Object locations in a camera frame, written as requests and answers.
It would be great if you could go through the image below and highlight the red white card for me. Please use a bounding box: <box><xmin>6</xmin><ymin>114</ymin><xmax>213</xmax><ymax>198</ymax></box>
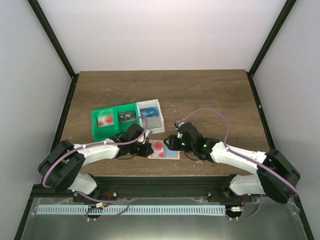
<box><xmin>151</xmin><ymin>140</ymin><xmax>165</xmax><ymax>158</ymax></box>
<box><xmin>97</xmin><ymin>114</ymin><xmax>114</xmax><ymax>128</ymax></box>

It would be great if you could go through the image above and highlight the beige card holder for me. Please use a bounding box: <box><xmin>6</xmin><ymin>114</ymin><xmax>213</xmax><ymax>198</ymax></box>
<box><xmin>148</xmin><ymin>139</ymin><xmax>180</xmax><ymax>160</ymax></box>

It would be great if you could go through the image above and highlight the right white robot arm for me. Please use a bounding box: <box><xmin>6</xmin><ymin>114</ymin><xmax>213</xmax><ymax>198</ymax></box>
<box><xmin>163</xmin><ymin>122</ymin><xmax>301</xmax><ymax>204</ymax></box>

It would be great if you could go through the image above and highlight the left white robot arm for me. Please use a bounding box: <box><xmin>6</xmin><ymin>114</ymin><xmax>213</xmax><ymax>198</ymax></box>
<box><xmin>38</xmin><ymin>123</ymin><xmax>153</xmax><ymax>202</ymax></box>

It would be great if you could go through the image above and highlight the black vip card in bin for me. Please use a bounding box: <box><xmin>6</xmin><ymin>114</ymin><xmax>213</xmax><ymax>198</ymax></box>
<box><xmin>118</xmin><ymin>110</ymin><xmax>137</xmax><ymax>123</ymax></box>

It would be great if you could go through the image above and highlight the blue vip card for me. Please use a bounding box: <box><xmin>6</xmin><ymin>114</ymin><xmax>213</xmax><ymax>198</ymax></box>
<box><xmin>140</xmin><ymin>106</ymin><xmax>159</xmax><ymax>118</ymax></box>

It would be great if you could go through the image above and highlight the white plastic bin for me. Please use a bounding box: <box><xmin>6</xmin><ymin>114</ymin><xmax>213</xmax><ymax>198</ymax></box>
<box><xmin>136</xmin><ymin>99</ymin><xmax>165</xmax><ymax>134</ymax></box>

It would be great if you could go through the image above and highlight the green plastic bin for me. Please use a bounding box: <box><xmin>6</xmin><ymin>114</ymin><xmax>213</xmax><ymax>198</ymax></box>
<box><xmin>114</xmin><ymin>103</ymin><xmax>140</xmax><ymax>132</ymax></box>
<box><xmin>91</xmin><ymin>107</ymin><xmax>119</xmax><ymax>142</ymax></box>

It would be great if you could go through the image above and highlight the light blue slotted strip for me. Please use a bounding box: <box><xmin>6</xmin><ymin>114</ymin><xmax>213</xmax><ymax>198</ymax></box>
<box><xmin>36</xmin><ymin>204</ymin><xmax>226</xmax><ymax>216</ymax></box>

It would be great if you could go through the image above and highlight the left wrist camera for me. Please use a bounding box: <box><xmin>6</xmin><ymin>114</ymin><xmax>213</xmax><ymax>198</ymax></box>
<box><xmin>138</xmin><ymin>129</ymin><xmax>153</xmax><ymax>144</ymax></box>

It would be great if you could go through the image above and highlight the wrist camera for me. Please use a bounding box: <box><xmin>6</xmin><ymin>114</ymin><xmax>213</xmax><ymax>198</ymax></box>
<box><xmin>174</xmin><ymin>120</ymin><xmax>186</xmax><ymax>139</ymax></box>
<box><xmin>138</xmin><ymin>129</ymin><xmax>153</xmax><ymax>144</ymax></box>

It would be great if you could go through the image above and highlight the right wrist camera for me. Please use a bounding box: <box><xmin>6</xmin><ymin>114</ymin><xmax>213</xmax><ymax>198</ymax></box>
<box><xmin>174</xmin><ymin>120</ymin><xmax>186</xmax><ymax>139</ymax></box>

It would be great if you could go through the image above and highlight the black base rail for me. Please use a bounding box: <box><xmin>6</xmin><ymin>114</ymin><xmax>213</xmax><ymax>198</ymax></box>
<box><xmin>32</xmin><ymin>176</ymin><xmax>297</xmax><ymax>204</ymax></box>

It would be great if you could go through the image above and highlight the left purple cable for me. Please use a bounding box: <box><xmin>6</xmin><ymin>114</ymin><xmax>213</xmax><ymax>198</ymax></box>
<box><xmin>41</xmin><ymin>115</ymin><xmax>149</xmax><ymax>222</ymax></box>

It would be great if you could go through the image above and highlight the right black frame post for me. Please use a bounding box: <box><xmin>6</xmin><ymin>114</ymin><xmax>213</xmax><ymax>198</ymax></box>
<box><xmin>248</xmin><ymin>0</ymin><xmax>297</xmax><ymax>76</ymax></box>

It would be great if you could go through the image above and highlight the black frame post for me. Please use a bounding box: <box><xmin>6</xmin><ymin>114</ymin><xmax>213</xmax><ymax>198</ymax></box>
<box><xmin>27</xmin><ymin>0</ymin><xmax>76</xmax><ymax>79</ymax></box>
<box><xmin>248</xmin><ymin>0</ymin><xmax>297</xmax><ymax>76</ymax></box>

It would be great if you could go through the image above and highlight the left black frame post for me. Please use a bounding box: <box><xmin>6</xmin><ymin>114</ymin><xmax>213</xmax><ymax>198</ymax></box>
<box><xmin>27</xmin><ymin>0</ymin><xmax>76</xmax><ymax>79</ymax></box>

